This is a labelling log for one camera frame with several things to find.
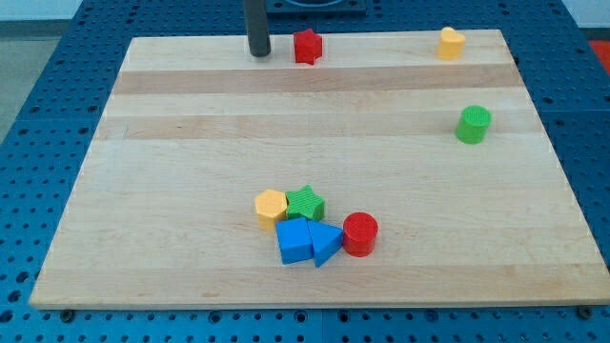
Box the yellow hexagon block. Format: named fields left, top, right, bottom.
left=254, top=189, right=288, bottom=232

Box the light wooden board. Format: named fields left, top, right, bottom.
left=30, top=30, right=609, bottom=310

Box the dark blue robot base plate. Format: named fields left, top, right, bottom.
left=265, top=0, right=367, bottom=14

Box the yellow heart block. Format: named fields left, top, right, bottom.
left=437, top=27, right=466, bottom=60

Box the red cylinder block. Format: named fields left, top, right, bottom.
left=343, top=212, right=378, bottom=257

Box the blue cube block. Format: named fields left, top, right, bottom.
left=276, top=217, right=314, bottom=265

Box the green cylinder block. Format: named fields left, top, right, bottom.
left=456, top=105, right=492, bottom=145

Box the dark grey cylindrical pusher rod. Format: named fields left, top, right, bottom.
left=243, top=0, right=271, bottom=57

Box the green star block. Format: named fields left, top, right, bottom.
left=286, top=185, right=325, bottom=221

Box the blue triangle block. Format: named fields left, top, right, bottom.
left=308, top=221, right=343, bottom=268

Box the red star block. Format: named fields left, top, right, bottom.
left=293, top=29, right=323, bottom=65

